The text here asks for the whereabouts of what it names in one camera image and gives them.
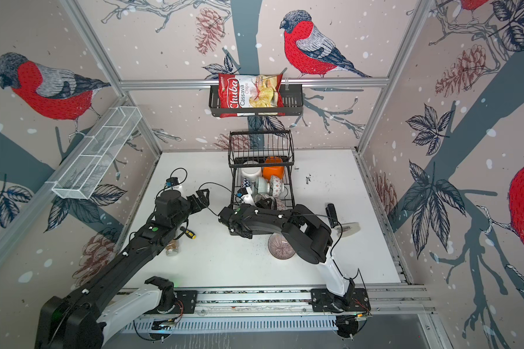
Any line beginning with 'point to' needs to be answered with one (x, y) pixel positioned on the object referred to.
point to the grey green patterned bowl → (276, 185)
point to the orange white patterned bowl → (246, 182)
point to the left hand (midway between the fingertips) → (199, 193)
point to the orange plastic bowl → (273, 166)
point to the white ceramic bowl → (251, 172)
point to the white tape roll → (351, 228)
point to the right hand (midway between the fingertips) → (267, 206)
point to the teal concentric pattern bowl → (263, 185)
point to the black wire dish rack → (262, 163)
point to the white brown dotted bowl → (262, 196)
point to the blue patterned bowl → (280, 204)
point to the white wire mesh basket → (89, 164)
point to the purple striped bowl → (279, 247)
